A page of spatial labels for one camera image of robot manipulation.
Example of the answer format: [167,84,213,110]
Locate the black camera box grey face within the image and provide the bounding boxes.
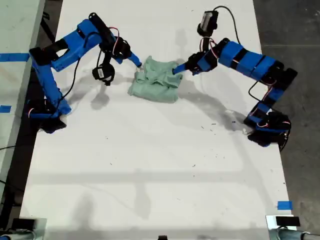
[196,10,220,35]

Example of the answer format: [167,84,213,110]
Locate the thin black camera cable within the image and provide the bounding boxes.
[59,49,87,100]
[212,6,243,46]

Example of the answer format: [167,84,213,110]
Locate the small black box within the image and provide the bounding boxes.
[11,218,37,230]

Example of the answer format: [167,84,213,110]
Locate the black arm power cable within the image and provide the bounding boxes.
[278,122,292,153]

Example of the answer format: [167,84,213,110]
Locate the flat black device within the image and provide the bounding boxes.
[275,216,301,227]

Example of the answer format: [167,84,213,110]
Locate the long blue tape strip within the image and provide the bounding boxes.
[0,52,31,62]

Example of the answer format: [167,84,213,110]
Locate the small white box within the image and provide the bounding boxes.
[265,214,301,232]

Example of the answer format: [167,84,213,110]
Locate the grey metal plate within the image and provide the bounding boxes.
[19,217,48,240]

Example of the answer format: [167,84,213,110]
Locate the grey clamp cylinder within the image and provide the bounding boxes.
[278,227,312,240]
[0,231,36,240]

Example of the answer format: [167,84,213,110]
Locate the black camera box white label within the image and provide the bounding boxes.
[91,64,116,82]

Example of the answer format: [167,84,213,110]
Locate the short black camera stalk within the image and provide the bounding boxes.
[100,49,113,67]
[200,33,211,53]

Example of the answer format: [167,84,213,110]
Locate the black diagonal strut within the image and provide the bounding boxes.
[41,11,56,45]

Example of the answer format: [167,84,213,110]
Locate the pale side table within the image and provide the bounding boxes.
[0,0,47,201]

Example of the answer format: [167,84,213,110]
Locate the pale green T-shirt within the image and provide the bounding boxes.
[127,55,185,104]

